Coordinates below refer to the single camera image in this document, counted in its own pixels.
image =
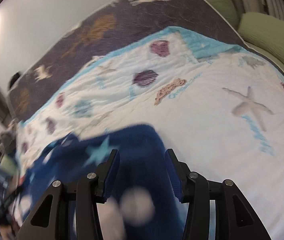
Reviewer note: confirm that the green pillow upper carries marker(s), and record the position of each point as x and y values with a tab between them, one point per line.
263	31

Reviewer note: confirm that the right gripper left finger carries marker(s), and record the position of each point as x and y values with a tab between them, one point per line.
49	219

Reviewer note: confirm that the green pillow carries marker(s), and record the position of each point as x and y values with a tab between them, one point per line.
227	9
263	31

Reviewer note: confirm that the dark deer print mattress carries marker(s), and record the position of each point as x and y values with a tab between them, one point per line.
114	26

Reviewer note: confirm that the white seashell print quilt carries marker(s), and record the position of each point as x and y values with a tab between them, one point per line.
217	105

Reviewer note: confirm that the green pillow lower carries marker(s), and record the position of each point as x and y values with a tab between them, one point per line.
227	9

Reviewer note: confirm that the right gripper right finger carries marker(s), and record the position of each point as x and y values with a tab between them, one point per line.
235	218

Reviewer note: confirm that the blue fleece star garment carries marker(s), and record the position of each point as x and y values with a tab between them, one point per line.
141	204

